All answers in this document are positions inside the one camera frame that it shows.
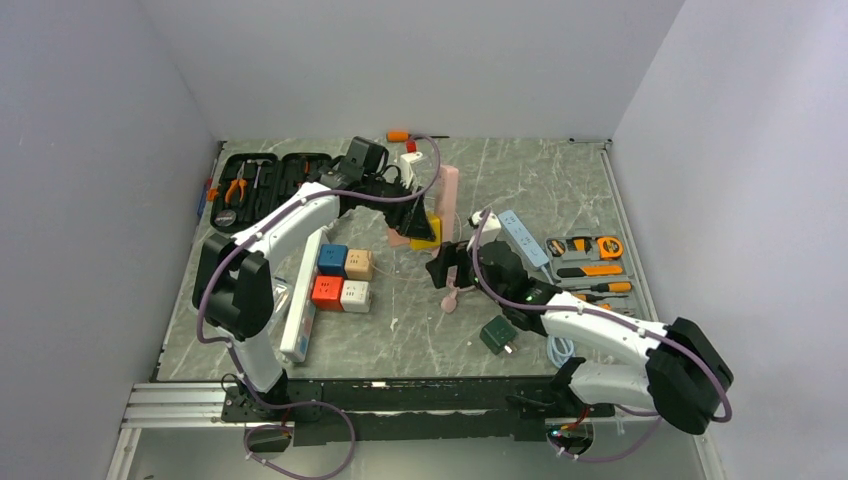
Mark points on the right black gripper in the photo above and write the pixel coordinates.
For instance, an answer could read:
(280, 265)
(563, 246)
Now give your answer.
(451, 254)

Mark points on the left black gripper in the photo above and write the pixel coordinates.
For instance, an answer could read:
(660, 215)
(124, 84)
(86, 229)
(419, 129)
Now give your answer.
(410, 218)

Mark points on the pink power strip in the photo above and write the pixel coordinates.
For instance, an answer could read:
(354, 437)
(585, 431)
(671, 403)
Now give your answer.
(442, 219)

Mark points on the light blue power strip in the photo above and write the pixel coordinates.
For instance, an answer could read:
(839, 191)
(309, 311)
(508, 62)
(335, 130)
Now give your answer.
(522, 241)

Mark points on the wooden beige cube adapter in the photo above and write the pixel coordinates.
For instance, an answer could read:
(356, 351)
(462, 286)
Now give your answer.
(359, 265)

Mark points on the dark green cube adapter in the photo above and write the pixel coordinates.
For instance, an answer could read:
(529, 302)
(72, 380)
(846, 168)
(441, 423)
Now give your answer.
(498, 335)

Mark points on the blue cube adapter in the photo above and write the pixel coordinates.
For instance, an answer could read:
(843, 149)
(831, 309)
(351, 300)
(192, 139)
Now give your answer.
(332, 259)

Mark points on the white cube adapter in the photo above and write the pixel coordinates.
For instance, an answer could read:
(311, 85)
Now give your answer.
(356, 296)

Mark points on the red cube adapter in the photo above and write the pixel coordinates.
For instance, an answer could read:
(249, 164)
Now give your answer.
(326, 293)

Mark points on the grey tool case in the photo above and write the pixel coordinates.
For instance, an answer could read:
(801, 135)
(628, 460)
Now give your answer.
(577, 268)

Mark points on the clear plastic screw box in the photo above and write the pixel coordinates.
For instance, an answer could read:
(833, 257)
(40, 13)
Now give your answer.
(281, 295)

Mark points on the white power strip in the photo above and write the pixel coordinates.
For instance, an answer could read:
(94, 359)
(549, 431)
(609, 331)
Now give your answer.
(300, 318)

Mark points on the black tool case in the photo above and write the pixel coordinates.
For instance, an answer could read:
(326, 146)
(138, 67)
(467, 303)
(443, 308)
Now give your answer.
(252, 185)

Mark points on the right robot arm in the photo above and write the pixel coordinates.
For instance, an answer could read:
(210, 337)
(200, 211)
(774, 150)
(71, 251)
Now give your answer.
(672, 370)

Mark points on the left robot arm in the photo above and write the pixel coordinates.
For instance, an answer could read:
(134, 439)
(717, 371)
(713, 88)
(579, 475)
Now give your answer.
(233, 291)

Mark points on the black base bar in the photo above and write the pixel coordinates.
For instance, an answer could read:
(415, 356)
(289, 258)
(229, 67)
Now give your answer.
(363, 429)

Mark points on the blue red pen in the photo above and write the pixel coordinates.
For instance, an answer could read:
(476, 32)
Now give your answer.
(202, 201)

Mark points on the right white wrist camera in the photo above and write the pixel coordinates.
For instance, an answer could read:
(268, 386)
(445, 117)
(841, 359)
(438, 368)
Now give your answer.
(485, 229)

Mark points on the orange handled screwdriver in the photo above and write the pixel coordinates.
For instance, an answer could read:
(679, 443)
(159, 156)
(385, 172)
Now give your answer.
(400, 136)

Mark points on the aluminium rail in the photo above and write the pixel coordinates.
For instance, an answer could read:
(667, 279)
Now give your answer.
(166, 411)

